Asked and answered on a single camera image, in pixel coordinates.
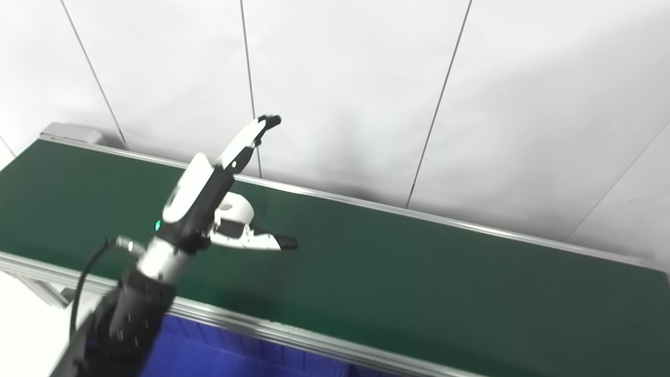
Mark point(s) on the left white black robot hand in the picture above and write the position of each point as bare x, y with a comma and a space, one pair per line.
196, 201

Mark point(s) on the white cylindrical plastic part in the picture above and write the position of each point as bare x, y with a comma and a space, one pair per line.
238, 207

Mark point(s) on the grey conveyor end housing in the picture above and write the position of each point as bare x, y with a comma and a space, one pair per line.
70, 132

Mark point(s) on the blue bin with white parts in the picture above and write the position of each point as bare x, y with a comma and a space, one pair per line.
209, 356

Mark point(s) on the aluminium conveyor support leg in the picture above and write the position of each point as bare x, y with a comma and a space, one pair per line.
47, 293

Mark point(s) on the green conveyor belt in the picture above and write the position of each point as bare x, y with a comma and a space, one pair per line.
419, 272

